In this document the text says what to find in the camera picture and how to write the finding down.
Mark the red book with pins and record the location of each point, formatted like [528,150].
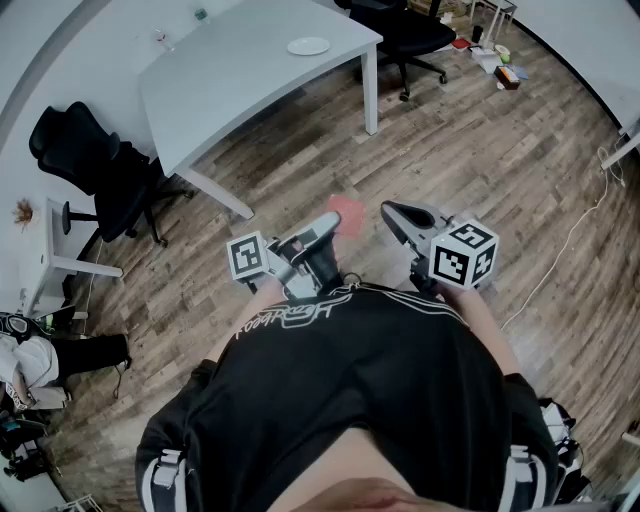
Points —
[460,44]

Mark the white table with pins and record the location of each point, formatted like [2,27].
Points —
[240,85]

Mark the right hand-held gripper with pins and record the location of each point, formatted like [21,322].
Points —
[462,257]

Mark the white desk frame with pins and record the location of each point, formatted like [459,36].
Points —
[622,147]

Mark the brown dried plant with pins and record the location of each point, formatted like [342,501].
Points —
[22,212]

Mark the black cup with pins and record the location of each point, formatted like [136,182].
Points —
[477,32]

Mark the small white desk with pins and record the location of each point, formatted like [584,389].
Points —
[55,260]

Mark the brown box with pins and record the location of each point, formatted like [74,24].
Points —
[507,77]

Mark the white round plate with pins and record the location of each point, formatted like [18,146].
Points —
[308,46]

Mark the person's right forearm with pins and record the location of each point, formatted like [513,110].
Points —
[482,325]

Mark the red object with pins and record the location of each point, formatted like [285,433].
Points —
[351,212]

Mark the white box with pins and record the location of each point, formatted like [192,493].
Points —
[486,60]

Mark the black backpack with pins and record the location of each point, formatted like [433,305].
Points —
[560,440]

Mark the person's left forearm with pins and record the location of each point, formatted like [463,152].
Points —
[260,301]

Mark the white tape roll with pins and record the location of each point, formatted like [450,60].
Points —
[502,50]

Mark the black mesh office chair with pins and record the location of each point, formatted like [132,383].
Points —
[415,30]
[100,165]

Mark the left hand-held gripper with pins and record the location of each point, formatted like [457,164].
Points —
[247,257]

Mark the blue paper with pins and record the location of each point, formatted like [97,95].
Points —
[521,73]

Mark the person's black shirt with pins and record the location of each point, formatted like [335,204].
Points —
[350,360]

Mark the white metal rack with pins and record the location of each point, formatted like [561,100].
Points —
[492,17]

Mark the person's face and neck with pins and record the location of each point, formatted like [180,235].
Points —
[350,475]

